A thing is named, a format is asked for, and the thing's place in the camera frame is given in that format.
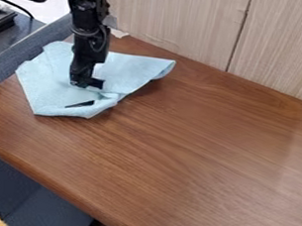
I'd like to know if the light blue cloth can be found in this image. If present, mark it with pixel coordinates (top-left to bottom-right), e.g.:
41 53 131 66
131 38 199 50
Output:
10 37 179 128

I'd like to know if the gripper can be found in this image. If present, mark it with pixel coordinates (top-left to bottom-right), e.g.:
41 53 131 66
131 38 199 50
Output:
66 24 114 91

